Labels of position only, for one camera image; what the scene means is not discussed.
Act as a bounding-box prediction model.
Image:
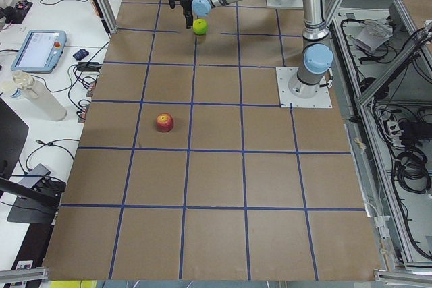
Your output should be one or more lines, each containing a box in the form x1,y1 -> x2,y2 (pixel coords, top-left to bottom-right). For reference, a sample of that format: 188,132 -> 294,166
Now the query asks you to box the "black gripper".
168,0 -> 193,29

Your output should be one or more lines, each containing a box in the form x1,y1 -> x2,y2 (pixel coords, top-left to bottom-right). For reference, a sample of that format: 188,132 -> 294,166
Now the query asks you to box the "green apple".
192,18 -> 208,36

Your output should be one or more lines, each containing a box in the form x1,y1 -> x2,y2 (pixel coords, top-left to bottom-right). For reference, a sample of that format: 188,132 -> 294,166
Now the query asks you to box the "dark blue small pouch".
73,49 -> 89,61

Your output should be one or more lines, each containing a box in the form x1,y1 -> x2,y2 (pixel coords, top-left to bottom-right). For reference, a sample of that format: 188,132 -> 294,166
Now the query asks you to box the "red yellow apple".
155,113 -> 174,132

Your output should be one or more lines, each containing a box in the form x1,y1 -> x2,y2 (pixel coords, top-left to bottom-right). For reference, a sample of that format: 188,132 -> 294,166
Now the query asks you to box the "blue teach pendant near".
11,30 -> 67,74

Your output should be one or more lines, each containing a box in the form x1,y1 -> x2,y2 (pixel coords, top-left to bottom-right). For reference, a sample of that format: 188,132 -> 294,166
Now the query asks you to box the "white thermos bottle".
1,70 -> 68,121

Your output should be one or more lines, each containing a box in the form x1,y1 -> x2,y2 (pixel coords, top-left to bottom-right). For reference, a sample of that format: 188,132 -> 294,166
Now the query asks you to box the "black monitor stand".
1,101 -> 65,225

